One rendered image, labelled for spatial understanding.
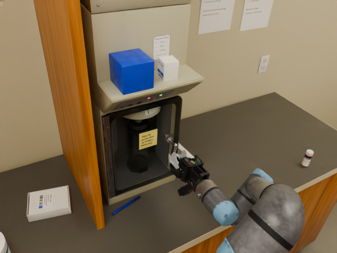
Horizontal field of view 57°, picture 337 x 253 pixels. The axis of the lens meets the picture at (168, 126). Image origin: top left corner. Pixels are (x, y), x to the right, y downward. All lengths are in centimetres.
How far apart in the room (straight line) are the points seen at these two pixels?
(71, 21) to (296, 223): 67
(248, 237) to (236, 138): 106
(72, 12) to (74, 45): 8
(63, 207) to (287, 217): 87
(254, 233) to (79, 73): 57
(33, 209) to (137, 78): 71
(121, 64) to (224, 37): 99
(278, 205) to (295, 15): 156
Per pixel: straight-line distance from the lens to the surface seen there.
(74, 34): 81
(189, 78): 101
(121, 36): 95
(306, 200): 184
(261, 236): 72
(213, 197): 104
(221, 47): 179
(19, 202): 144
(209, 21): 168
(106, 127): 106
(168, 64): 96
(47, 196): 137
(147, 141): 118
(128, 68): 87
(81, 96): 88
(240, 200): 112
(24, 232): 134
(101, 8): 91
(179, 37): 105
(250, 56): 198
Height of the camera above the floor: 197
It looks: 36 degrees down
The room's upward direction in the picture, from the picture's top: 4 degrees clockwise
